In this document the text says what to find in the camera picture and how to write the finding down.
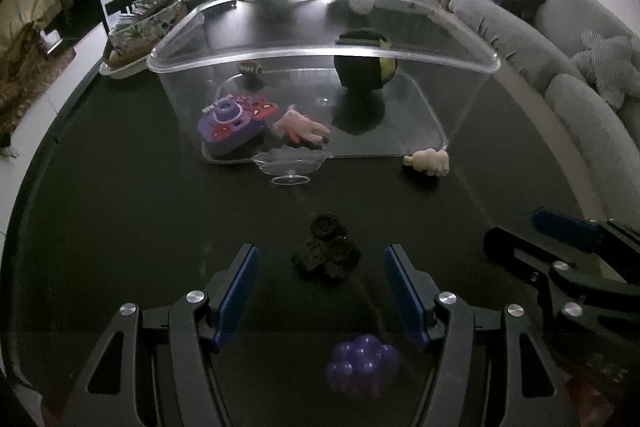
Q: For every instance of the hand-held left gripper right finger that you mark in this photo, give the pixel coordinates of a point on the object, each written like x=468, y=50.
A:
x=405, y=297

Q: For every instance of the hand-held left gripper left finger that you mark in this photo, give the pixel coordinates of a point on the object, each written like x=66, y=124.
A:
x=240, y=292

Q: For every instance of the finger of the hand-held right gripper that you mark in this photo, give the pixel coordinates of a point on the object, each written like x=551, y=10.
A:
x=565, y=224
x=505, y=242

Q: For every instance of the purple toy camera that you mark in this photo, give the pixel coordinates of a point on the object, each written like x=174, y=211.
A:
x=225, y=127

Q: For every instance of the clear plastic container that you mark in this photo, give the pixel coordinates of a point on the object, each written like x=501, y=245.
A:
x=180, y=87

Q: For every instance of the small brown toy football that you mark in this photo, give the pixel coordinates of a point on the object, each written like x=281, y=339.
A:
x=249, y=69

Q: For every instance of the black and green ball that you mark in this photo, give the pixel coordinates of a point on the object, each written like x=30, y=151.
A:
x=357, y=72

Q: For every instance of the black desktop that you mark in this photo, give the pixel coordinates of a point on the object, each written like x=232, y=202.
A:
x=150, y=217

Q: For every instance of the purple grape toy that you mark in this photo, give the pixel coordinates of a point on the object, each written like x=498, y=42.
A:
x=360, y=364

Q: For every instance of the grey curved sofa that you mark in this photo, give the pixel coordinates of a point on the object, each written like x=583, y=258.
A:
x=575, y=117

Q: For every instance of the beige sheep toy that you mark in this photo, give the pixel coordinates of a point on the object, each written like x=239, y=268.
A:
x=430, y=161

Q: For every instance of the small clear plastic dish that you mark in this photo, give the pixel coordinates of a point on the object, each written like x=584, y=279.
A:
x=287, y=162

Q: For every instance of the striped star cushion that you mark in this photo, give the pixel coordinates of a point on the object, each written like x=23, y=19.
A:
x=607, y=62

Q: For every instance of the white plate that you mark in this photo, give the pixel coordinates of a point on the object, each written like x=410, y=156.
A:
x=120, y=71

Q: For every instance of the yellow cloth cover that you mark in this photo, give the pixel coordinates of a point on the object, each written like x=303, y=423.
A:
x=30, y=32

